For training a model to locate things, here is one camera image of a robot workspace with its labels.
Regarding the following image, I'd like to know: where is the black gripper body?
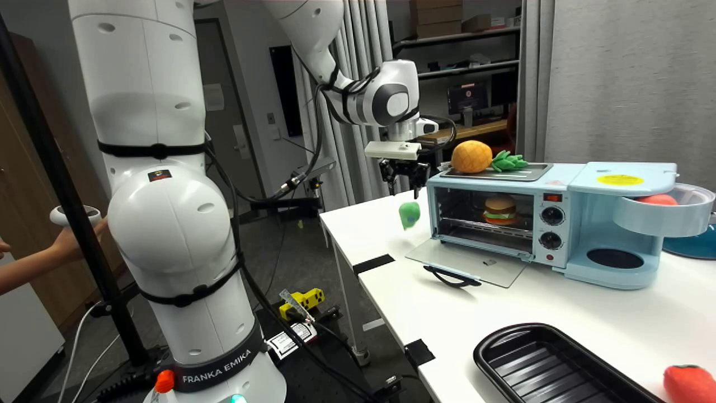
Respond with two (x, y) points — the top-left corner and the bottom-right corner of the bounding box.
(378, 157), (432, 181)

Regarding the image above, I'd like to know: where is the green toy apple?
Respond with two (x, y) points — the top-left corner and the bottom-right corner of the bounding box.
(396, 198), (423, 232)

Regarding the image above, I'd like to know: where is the white VR controller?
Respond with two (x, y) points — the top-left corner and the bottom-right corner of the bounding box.
(46, 204), (102, 230)

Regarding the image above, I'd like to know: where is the person's forearm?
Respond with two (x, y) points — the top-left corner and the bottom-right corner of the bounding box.
(0, 236), (68, 295)

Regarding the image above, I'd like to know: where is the orange fruit plushie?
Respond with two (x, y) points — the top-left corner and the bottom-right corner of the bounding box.
(450, 138), (496, 177)

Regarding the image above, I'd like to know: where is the green leafy plushie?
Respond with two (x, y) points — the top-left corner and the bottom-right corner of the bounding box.
(488, 148), (532, 174)

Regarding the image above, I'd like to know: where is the grey door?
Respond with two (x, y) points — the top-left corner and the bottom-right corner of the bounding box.
(195, 18), (263, 210)

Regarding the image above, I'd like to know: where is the light blue toaster oven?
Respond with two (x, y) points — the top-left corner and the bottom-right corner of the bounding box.
(424, 159), (716, 290)

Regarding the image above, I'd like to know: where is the red tomato plushie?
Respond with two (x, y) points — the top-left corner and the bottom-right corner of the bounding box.
(660, 363), (716, 403)

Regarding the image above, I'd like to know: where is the person's hand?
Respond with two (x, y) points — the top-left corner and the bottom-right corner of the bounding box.
(51, 219), (110, 265)

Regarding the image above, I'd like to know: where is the grey curtain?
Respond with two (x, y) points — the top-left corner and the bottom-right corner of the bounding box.
(297, 0), (397, 208)

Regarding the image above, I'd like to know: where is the black tape strip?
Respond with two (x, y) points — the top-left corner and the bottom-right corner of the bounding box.
(400, 335), (439, 368)
(351, 253), (396, 276)

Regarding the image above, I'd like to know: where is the toy burger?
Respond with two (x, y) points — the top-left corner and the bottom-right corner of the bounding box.
(481, 195), (518, 228)

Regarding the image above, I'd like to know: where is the dark shelf unit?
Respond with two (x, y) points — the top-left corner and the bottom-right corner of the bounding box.
(388, 0), (523, 164)

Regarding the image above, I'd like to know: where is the yellow clamp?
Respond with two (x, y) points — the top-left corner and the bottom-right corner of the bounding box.
(278, 285), (327, 318)

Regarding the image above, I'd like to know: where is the cardboard box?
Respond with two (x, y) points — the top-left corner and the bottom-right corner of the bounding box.
(406, 0), (466, 39)

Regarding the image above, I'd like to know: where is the white label tag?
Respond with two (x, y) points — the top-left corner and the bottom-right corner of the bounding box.
(265, 320), (319, 359)

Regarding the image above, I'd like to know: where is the black ridged plastic tray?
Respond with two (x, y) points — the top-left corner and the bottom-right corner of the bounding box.
(471, 320), (667, 403)

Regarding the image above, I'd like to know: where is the small red toy food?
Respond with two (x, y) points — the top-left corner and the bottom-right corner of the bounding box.
(640, 193), (679, 208)

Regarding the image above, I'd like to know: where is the teal cup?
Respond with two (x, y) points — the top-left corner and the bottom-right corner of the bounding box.
(660, 227), (716, 261)

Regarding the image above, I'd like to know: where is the white bottle orange cap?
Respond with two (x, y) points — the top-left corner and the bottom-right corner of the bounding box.
(143, 368), (181, 403)

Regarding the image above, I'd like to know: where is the black slanted pole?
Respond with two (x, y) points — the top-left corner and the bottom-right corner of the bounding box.
(0, 20), (149, 368)

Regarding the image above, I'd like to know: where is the white cable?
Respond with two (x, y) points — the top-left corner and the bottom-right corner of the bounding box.
(53, 299), (102, 403)

